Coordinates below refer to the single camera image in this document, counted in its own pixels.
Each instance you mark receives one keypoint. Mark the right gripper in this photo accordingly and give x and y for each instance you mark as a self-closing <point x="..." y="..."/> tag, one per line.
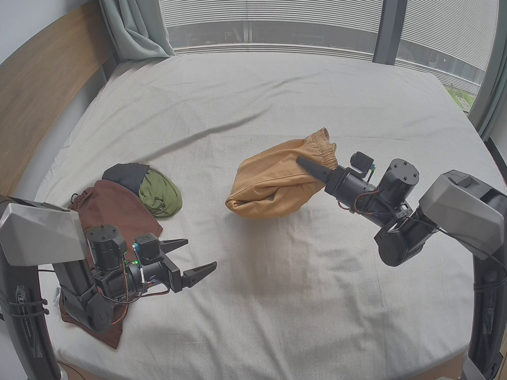
<point x="348" y="188"/>

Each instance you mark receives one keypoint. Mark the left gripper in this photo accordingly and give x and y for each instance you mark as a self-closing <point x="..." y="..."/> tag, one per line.
<point x="154" y="275"/>

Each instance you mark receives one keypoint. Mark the tan shorts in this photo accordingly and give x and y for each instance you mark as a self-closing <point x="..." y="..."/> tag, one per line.
<point x="269" y="184"/>

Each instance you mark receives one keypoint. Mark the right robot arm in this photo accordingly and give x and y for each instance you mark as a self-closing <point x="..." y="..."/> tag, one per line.
<point x="455" y="204"/>

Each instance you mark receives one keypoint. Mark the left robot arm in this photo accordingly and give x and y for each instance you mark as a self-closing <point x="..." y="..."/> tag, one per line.
<point x="35" y="232"/>

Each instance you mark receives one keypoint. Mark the bed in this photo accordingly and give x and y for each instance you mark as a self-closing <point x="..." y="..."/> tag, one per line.
<point x="277" y="271"/>

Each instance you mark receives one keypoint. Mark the green garment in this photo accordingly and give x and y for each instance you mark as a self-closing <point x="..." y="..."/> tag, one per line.
<point x="162" y="194"/>

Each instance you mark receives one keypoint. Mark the brown shorts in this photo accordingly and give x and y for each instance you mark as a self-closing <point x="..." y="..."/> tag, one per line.
<point x="115" y="212"/>

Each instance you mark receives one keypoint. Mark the black garment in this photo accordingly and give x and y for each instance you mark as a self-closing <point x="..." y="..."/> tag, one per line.
<point x="122" y="176"/>

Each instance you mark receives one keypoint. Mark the window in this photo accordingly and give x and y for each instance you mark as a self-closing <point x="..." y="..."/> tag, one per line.
<point x="277" y="6"/>

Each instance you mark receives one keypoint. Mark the grey-green curtain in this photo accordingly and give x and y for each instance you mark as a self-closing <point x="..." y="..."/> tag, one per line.
<point x="130" y="22"/>
<point x="493" y="93"/>

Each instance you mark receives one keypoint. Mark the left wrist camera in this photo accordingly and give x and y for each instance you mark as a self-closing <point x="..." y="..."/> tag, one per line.
<point x="146" y="246"/>

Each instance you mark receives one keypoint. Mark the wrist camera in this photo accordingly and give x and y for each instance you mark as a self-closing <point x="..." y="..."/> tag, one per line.
<point x="146" y="246"/>
<point x="362" y="160"/>

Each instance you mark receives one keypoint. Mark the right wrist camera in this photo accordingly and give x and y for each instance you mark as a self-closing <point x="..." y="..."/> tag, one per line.
<point x="362" y="160"/>

